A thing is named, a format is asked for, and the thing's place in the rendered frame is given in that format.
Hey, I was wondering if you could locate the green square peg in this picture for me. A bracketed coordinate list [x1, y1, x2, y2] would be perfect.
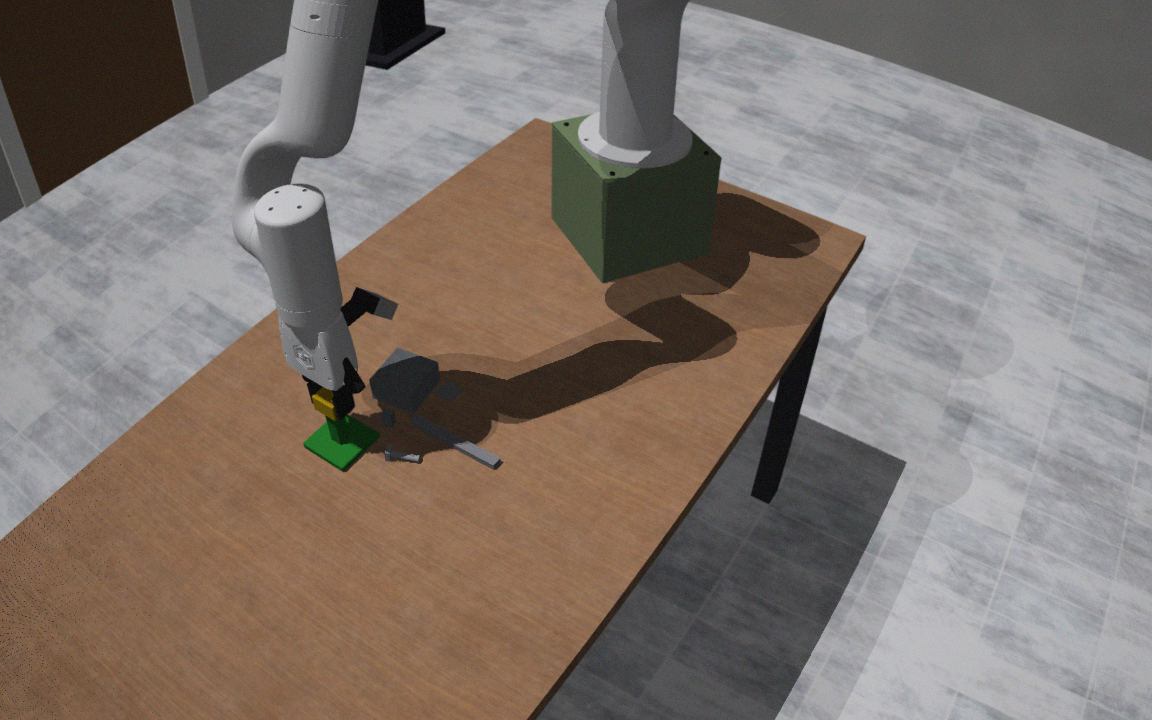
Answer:
[303, 414, 380, 472]

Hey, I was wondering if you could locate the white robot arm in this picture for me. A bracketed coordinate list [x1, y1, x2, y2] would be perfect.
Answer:
[232, 0, 694, 327]

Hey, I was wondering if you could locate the grey rectangular bar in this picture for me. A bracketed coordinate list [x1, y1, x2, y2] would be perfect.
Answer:
[410, 414, 501, 470]

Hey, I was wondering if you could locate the grey square-head bolt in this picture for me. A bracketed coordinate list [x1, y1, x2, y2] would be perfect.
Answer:
[385, 444, 420, 462]

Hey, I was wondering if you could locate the yellow square nut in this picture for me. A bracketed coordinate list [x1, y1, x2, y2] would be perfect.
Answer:
[312, 387, 338, 420]

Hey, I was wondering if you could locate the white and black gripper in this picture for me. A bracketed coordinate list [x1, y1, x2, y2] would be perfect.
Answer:
[279, 310, 366, 420]

